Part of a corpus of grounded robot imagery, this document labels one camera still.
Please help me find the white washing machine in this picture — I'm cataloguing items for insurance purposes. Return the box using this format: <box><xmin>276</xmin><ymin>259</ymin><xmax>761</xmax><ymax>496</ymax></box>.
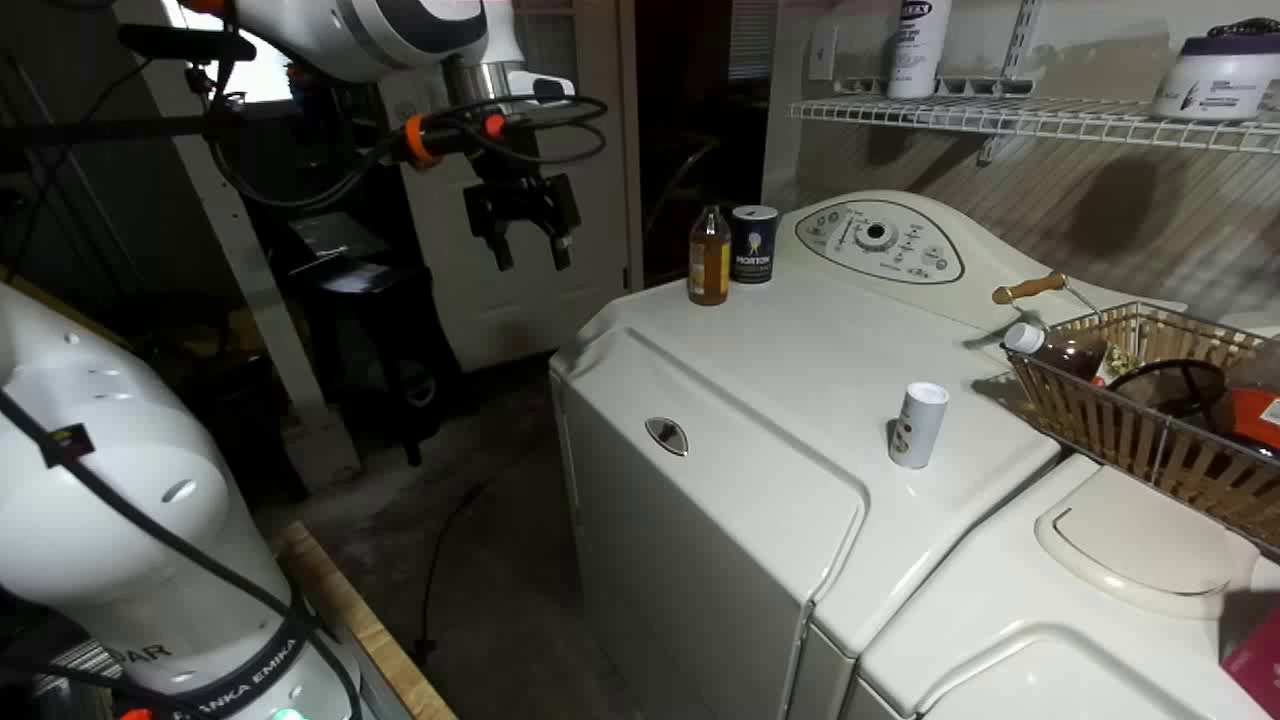
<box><xmin>839</xmin><ymin>456</ymin><xmax>1276</xmax><ymax>720</ymax></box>
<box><xmin>548</xmin><ymin>187</ymin><xmax>1111</xmax><ymax>720</ymax></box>

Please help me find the wooden table edge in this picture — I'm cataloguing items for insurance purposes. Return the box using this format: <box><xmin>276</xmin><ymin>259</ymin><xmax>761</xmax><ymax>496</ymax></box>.
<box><xmin>276</xmin><ymin>525</ymin><xmax>457</xmax><ymax>720</ymax></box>

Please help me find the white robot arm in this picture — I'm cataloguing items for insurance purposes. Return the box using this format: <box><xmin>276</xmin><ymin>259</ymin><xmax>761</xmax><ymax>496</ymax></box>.
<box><xmin>179</xmin><ymin>0</ymin><xmax>579</xmax><ymax>270</ymax></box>

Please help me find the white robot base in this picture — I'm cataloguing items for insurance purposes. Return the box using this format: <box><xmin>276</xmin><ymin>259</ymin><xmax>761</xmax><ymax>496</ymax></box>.
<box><xmin>0</xmin><ymin>289</ymin><xmax>360</xmax><ymax>720</ymax></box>

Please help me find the white right washing machine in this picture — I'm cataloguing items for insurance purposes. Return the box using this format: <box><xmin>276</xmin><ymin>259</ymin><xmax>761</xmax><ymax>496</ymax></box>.
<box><xmin>839</xmin><ymin>456</ymin><xmax>1276</xmax><ymax>720</ymax></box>

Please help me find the white wire shelf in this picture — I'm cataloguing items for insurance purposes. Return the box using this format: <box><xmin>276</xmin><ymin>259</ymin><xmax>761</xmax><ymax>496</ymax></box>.
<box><xmin>793</xmin><ymin>96</ymin><xmax>1280</xmax><ymax>155</ymax></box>

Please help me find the wooden handled brush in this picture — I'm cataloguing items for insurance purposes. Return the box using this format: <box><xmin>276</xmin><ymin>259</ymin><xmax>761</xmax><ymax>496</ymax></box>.
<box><xmin>990</xmin><ymin>273</ymin><xmax>1067</xmax><ymax>306</ymax></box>

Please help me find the small white bottle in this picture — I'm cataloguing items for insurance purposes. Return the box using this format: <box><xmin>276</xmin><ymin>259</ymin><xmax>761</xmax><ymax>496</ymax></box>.
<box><xmin>889</xmin><ymin>381</ymin><xmax>947</xmax><ymax>474</ymax></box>

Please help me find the white left washing machine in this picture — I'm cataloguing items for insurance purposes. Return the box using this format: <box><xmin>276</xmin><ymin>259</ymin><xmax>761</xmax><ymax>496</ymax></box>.
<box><xmin>548</xmin><ymin>187</ymin><xmax>1111</xmax><ymax>720</ymax></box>

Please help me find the dark cylindrical can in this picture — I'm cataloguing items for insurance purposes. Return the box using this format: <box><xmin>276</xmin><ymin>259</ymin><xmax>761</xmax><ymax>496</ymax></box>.
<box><xmin>733</xmin><ymin>203</ymin><xmax>778</xmax><ymax>285</ymax></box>

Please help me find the woven wicker basket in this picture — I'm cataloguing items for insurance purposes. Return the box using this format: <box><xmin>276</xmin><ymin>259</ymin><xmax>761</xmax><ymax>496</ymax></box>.
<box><xmin>998</xmin><ymin>302</ymin><xmax>1280</xmax><ymax>555</ymax></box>

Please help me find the white spray can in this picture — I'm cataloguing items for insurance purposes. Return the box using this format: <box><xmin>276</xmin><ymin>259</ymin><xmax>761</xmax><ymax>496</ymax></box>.
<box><xmin>889</xmin><ymin>0</ymin><xmax>953</xmax><ymax>101</ymax></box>

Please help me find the white purple tub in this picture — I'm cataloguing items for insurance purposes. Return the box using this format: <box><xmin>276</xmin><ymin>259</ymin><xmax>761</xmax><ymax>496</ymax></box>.
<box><xmin>1150</xmin><ymin>18</ymin><xmax>1280</xmax><ymax>122</ymax></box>

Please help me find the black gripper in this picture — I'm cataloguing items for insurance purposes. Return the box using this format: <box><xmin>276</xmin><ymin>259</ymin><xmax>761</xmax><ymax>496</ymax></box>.
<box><xmin>464</xmin><ymin>173</ymin><xmax>579</xmax><ymax>273</ymax></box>

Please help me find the amber glass bottle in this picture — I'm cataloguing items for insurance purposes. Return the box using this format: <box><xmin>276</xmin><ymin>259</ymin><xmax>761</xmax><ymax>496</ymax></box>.
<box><xmin>687</xmin><ymin>203</ymin><xmax>733</xmax><ymax>306</ymax></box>

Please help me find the black cable with orange clips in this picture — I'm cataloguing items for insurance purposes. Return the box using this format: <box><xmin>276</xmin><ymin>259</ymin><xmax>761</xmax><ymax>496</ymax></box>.
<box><xmin>196</xmin><ymin>88</ymin><xmax>616</xmax><ymax>216</ymax></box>

